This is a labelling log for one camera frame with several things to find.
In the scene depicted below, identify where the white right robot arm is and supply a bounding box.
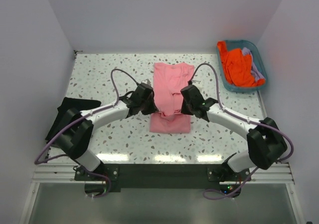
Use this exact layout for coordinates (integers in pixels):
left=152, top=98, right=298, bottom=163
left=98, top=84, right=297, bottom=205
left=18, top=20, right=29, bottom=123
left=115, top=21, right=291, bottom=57
left=181, top=85, right=288, bottom=173

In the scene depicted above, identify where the teal laundry basket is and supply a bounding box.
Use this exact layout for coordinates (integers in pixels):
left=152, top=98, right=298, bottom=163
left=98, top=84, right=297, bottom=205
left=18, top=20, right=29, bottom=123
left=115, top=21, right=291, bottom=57
left=216, top=40, right=268, bottom=93

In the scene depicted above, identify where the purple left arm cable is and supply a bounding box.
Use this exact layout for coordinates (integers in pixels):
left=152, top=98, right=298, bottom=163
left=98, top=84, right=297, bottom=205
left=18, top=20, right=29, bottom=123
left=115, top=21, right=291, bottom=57
left=34, top=68, right=140, bottom=199

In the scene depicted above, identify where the pink t-shirt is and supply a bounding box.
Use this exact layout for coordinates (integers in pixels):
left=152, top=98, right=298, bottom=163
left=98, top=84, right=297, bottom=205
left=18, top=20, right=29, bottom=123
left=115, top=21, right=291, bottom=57
left=150, top=63, right=194, bottom=134

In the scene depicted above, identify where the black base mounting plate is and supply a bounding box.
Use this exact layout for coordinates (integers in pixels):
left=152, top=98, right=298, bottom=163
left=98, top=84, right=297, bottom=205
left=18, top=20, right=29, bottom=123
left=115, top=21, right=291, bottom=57
left=73, top=164, right=250, bottom=195

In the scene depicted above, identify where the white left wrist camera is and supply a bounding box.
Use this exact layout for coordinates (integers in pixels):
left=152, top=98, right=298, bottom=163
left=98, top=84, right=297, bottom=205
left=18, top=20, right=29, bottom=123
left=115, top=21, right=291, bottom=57
left=141, top=79, right=152, bottom=86

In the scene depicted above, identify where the folded black t-shirt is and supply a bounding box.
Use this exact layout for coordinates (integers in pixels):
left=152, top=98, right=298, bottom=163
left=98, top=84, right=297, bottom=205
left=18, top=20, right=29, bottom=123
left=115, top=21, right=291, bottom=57
left=44, top=97, right=102, bottom=145

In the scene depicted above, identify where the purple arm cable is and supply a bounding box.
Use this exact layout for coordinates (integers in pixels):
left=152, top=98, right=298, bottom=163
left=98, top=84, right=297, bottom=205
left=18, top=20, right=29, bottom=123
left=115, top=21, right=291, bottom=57
left=34, top=68, right=140, bottom=199
left=188, top=63, right=294, bottom=200

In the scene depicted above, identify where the aluminium front rail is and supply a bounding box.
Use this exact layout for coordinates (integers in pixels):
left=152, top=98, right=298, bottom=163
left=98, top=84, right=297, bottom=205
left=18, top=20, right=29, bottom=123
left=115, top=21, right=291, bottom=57
left=32, top=163, right=294, bottom=184

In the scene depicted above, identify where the lavender t-shirt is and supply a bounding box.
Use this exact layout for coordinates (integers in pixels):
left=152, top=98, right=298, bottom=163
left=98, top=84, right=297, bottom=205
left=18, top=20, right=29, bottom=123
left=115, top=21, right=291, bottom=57
left=242, top=47, right=265, bottom=81

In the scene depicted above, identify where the orange t-shirt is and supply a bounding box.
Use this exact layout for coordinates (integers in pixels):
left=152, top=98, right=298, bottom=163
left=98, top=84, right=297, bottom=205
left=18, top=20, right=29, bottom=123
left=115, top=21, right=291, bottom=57
left=217, top=41, right=266, bottom=88

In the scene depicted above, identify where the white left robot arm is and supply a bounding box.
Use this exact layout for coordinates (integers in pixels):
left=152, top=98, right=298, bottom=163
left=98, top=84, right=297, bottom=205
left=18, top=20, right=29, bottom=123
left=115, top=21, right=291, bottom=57
left=54, top=83, right=158, bottom=175

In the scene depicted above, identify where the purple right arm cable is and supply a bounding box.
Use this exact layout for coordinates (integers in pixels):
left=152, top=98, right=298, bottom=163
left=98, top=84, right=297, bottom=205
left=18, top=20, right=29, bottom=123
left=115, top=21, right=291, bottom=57
left=188, top=63, right=294, bottom=200

